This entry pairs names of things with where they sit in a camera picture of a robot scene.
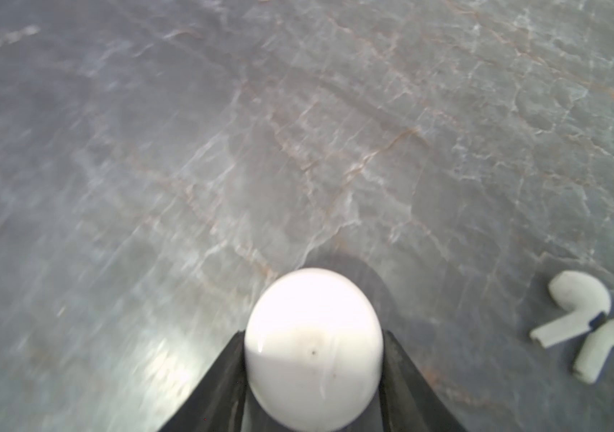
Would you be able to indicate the white earbud charging case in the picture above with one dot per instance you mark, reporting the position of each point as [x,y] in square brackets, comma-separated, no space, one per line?
[314,350]

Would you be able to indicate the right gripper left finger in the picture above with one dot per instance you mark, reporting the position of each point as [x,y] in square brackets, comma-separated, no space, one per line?
[217,403]

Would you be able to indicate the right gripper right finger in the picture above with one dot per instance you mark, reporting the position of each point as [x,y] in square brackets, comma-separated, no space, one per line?
[407,401]

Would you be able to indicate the white earbud one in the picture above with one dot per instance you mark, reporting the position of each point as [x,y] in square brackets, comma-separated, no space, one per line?
[586,302]

